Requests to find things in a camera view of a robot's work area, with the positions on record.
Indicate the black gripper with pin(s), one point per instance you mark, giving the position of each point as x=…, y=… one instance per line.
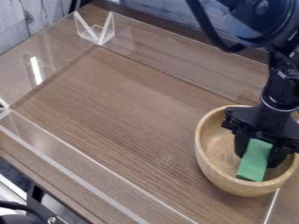
x=267, y=125

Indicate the clear acrylic corner bracket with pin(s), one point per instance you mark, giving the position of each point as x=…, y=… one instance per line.
x=96, y=34

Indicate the black metal table frame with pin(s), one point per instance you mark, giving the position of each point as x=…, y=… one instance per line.
x=53, y=212

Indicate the green rectangular block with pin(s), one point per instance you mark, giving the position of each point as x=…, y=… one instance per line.
x=252, y=166

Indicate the wooden bowl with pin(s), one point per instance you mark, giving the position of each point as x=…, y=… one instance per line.
x=219, y=162

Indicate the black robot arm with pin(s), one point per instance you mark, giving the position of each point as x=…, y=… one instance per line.
x=264, y=24

